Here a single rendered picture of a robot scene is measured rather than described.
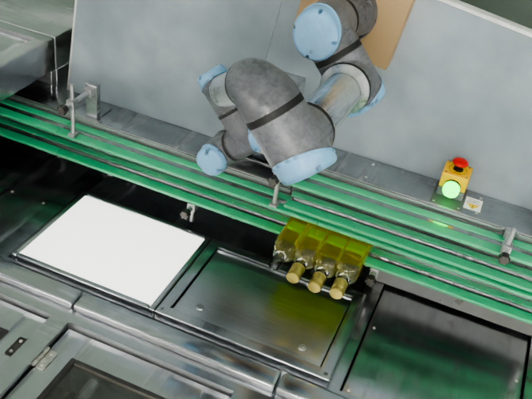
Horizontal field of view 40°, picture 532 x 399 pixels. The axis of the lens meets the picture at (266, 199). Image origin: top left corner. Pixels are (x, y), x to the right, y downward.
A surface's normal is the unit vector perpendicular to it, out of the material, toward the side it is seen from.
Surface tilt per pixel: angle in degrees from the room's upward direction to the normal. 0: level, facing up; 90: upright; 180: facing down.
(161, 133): 90
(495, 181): 0
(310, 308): 90
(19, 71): 90
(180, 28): 0
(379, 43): 5
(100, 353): 90
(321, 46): 12
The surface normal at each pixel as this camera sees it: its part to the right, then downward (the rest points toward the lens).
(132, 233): 0.13, -0.81
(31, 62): 0.92, 0.32
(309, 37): -0.50, 0.33
